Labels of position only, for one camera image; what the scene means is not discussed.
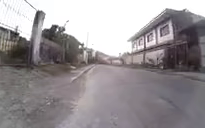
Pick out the clump of trees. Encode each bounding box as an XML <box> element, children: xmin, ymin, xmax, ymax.
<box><xmin>41</xmin><ymin>23</ymin><xmax>87</xmax><ymax>64</ymax></box>

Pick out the street lamp pole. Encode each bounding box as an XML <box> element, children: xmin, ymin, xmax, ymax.
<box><xmin>61</xmin><ymin>19</ymin><xmax>71</xmax><ymax>63</ymax></box>

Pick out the grey asphalt road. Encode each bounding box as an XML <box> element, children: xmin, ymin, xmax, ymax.
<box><xmin>56</xmin><ymin>63</ymin><xmax>205</xmax><ymax>128</ymax></box>

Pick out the two-storey pale building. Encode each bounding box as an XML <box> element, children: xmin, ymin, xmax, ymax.
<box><xmin>126</xmin><ymin>8</ymin><xmax>205</xmax><ymax>71</ymax></box>

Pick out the grey dirt verge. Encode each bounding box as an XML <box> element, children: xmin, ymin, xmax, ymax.
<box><xmin>0</xmin><ymin>63</ymin><xmax>96</xmax><ymax>128</ymax></box>

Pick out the concrete pavement beside buildings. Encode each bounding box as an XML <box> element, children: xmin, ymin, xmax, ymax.
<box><xmin>122</xmin><ymin>63</ymin><xmax>205</xmax><ymax>85</ymax></box>

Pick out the low building with yellowish fence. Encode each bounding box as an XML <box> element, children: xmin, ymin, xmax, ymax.
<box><xmin>0</xmin><ymin>22</ymin><xmax>28</xmax><ymax>66</ymax></box>

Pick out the grey concrete wall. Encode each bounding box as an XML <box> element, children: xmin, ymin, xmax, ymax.
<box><xmin>39</xmin><ymin>36</ymin><xmax>67</xmax><ymax>65</ymax></box>

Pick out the thick concrete post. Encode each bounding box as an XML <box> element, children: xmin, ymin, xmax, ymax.
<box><xmin>28</xmin><ymin>10</ymin><xmax>47</xmax><ymax>66</ymax></box>

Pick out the wire mesh fence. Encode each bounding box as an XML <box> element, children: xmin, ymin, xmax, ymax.
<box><xmin>0</xmin><ymin>0</ymin><xmax>38</xmax><ymax>42</ymax></box>

